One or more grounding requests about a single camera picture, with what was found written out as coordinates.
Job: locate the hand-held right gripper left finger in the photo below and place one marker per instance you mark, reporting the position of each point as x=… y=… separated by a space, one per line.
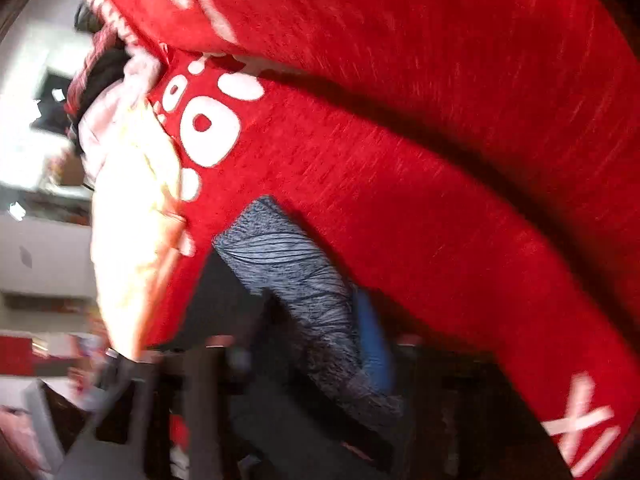
x=205 y=400

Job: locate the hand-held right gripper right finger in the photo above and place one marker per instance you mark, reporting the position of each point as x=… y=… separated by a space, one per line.
x=372 y=345

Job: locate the black pants with patterned waistband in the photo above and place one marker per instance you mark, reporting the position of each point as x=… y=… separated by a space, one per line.
x=300 y=280

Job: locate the cream folded cloth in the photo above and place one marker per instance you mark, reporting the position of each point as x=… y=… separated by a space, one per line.
x=135 y=235

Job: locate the red printed blanket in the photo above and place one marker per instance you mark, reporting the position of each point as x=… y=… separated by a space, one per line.
x=400 y=160

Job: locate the pile of unfolded clothes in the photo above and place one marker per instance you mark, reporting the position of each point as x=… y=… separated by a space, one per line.
x=120 y=105

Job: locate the black garment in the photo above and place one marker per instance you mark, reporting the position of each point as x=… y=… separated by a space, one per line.
x=100 y=77

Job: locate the red plaid garment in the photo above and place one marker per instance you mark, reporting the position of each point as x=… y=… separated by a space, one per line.
x=87 y=60

